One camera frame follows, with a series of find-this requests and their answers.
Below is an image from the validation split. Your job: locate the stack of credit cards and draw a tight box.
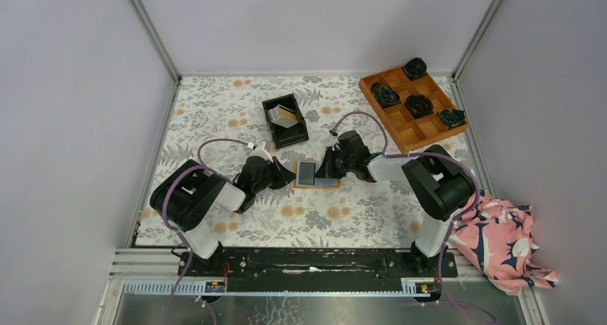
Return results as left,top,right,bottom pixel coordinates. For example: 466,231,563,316
268,105,298,128

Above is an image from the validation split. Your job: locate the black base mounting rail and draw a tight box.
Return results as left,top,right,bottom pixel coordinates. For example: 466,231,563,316
178,247,458,294

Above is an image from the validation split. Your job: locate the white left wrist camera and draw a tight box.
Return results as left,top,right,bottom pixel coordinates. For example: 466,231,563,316
247,142,273,162

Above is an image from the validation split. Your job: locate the dark credit card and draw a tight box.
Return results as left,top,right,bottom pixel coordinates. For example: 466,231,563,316
296,161,316,187

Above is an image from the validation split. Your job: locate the black plastic card box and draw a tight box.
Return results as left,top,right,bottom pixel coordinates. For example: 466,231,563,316
262,94,309,149

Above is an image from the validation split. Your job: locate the pink patterned cloth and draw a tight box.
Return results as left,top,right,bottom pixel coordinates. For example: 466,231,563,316
448,190,558,296

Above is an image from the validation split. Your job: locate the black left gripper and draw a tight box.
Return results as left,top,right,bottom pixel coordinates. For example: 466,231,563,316
253,157,296,195

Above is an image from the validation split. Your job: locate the rolled dark tie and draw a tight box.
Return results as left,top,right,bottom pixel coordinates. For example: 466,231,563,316
402,57,427,81
404,94,434,119

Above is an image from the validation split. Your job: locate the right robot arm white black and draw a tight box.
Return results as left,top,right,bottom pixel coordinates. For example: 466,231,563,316
315,130,480,276

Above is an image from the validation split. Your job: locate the floral patterned table mat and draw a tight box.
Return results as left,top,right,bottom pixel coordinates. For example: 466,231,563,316
141,75,485,249

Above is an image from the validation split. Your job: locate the rolled green tie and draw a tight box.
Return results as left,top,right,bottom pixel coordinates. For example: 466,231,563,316
437,108,467,130
370,82,401,109

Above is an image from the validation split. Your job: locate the rolled green tie right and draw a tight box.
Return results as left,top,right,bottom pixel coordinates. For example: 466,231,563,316
437,108,467,130

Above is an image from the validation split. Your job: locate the rolled dark tie centre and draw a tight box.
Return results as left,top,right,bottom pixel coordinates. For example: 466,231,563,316
404,94,434,119

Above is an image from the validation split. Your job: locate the yellow leather card holder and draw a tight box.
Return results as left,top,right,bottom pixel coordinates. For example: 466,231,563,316
293,161,341,189

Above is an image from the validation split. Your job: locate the rolled dark tie top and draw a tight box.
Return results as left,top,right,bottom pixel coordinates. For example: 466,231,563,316
402,57,427,81

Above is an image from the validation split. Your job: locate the orange wooden compartment tray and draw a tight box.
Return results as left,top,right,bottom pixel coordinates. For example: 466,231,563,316
359,65,469,153

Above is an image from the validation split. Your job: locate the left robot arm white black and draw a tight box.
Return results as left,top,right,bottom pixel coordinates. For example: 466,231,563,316
149,156,296,276

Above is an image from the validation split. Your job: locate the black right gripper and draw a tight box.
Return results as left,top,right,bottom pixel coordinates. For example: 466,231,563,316
315,147,354,180

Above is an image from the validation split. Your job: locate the rolled green tie left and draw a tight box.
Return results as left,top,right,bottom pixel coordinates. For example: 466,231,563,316
370,82,401,109

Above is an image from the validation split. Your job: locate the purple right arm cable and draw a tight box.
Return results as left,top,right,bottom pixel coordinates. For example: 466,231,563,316
329,111,499,324

